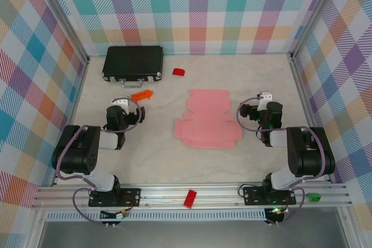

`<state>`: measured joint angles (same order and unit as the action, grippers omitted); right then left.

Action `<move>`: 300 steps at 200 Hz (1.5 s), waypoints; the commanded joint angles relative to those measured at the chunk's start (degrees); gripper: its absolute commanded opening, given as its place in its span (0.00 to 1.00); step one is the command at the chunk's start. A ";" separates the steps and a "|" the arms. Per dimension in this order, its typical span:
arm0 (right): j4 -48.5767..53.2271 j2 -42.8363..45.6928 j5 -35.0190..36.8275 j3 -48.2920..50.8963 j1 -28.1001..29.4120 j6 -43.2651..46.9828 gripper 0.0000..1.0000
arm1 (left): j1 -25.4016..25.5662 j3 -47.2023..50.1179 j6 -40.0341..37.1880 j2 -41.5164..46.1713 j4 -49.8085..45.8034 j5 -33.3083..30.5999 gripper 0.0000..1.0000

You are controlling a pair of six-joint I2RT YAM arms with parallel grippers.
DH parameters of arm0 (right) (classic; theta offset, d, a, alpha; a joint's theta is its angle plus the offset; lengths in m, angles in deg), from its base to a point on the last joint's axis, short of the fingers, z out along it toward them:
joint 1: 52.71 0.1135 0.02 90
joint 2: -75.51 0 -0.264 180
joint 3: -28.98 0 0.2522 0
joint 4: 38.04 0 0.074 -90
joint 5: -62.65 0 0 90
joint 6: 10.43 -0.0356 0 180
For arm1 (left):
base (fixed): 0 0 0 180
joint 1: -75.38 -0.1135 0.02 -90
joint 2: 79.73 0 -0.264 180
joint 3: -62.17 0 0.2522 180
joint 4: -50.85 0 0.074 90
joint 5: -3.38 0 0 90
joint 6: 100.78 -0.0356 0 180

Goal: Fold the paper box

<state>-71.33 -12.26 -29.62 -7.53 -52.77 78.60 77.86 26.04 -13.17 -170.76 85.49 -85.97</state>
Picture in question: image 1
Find pink paper box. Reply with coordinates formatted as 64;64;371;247
173;88;244;149

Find orange toy block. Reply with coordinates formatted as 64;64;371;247
130;89;154;102

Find small connector with green light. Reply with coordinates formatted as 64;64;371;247
264;206;291;226

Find red toy brick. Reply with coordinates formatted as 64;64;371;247
183;189;198;209

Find grey metal panel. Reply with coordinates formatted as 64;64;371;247
37;220;352;248

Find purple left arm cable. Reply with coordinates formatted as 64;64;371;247
55;96;146;226

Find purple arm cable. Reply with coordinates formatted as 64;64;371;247
236;96;326;226
55;96;146;226

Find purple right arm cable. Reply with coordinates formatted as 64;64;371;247
236;96;326;226

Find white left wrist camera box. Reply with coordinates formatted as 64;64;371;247
112;96;130;114

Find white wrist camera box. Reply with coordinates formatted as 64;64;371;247
112;96;130;114
257;91;274;111

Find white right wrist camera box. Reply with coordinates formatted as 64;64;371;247
257;91;274;111

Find aluminium side rail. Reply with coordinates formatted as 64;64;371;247
289;53;334;184
51;56;90;187

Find black case with metal handle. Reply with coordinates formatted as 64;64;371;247
101;45;164;89

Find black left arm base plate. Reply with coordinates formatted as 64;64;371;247
88;187;142;208

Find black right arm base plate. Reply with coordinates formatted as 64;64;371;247
242;185;297;206

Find aluminium frame rail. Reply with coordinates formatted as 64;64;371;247
31;182;352;211

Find small connector with wires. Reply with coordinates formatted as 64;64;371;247
100;209;130;228

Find white slotted cable duct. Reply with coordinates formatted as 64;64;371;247
46;209;268;222

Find aluminium corner post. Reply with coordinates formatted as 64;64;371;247
33;0;91;64
289;0;346;57

